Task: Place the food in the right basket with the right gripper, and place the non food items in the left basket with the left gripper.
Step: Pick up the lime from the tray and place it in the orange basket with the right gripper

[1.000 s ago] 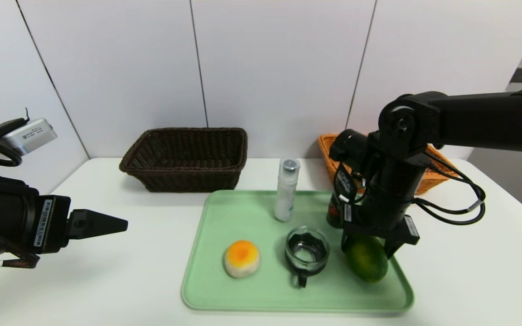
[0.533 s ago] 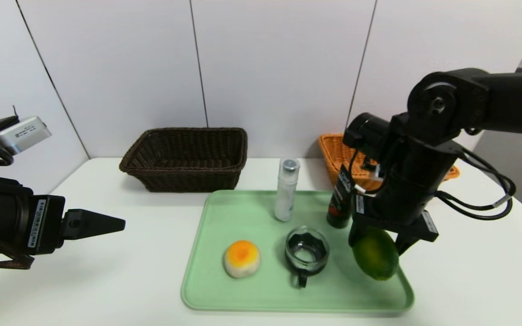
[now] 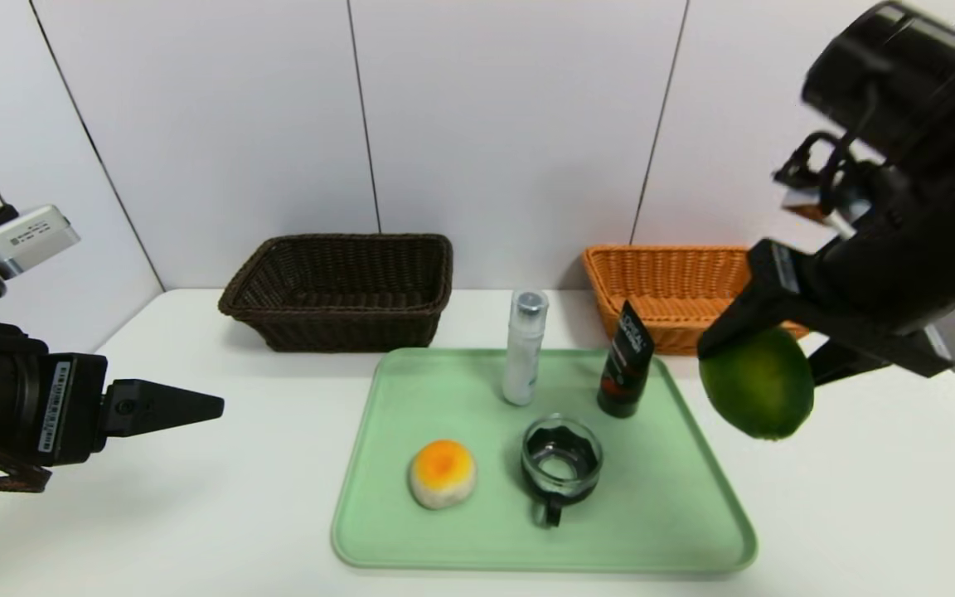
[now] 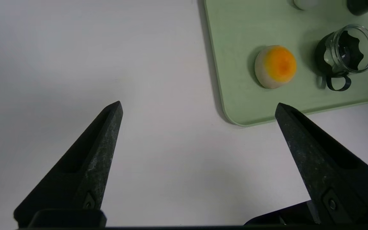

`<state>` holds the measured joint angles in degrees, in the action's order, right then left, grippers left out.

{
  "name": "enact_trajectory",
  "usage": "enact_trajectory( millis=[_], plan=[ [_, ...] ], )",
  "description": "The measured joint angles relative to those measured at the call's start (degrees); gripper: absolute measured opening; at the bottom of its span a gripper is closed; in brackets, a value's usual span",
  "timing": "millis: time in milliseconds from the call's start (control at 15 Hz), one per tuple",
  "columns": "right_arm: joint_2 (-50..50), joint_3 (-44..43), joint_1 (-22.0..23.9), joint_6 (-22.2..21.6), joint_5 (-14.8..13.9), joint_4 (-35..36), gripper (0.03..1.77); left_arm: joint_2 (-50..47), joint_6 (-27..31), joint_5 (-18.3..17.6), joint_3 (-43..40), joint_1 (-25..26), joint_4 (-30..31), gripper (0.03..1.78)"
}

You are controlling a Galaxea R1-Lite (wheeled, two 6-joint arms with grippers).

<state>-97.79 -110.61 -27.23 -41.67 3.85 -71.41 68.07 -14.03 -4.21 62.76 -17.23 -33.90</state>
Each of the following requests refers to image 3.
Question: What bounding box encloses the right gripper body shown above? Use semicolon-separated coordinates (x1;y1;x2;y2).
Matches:
746;208;954;378

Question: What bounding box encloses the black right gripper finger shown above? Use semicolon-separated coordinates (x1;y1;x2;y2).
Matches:
696;284;791;360
809;338;885;386

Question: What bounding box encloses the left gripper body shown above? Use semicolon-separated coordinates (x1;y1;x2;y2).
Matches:
0;337;109;469

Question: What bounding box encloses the green citrus fruit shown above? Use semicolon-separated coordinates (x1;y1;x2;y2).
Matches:
698;326;816;441

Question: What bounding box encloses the black cosmetic tube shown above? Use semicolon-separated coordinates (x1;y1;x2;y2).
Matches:
596;300;655;419

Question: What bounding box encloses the white lotion bottle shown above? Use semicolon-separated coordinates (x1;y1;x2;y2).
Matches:
501;289;550;407

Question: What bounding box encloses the glass cup with black handle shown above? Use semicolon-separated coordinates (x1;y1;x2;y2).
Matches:
521;415;604;529

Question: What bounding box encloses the orange and white bun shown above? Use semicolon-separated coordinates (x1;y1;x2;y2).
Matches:
408;439;477;510

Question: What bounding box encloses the orange wicker basket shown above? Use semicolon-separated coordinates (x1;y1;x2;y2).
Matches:
582;245;812;357

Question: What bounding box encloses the dark brown wicker basket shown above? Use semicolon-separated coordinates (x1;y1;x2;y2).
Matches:
218;233;454;353

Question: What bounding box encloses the light green plastic tray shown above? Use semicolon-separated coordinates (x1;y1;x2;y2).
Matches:
330;347;759;575

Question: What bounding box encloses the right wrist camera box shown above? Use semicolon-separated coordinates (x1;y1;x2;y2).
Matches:
783;184;868;240

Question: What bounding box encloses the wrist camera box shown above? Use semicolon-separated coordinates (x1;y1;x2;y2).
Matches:
783;184;868;240
0;205;81;279

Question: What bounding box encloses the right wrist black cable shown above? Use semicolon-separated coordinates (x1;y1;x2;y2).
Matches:
773;131;870;196

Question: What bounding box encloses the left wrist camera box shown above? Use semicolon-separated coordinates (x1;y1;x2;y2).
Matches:
0;205;81;279

